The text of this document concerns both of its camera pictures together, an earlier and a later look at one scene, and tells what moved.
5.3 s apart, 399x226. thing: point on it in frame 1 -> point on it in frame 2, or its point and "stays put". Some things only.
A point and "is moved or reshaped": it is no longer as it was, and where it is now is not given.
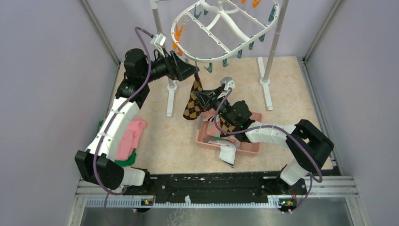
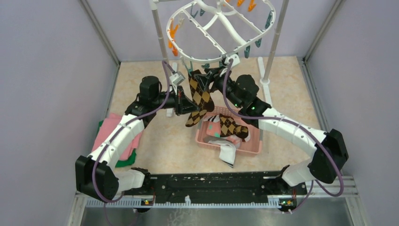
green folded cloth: [124, 163] stays put
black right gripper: [211, 96] -> [212, 73]
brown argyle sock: [193, 108] is moved or reshaped
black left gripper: [172, 70] -> [182, 104]
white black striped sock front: [211, 118] stays put
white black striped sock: [227, 152] stays put
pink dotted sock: [212, 130] stays put
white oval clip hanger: [218, 29] stays put
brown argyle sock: [226, 126] stays put
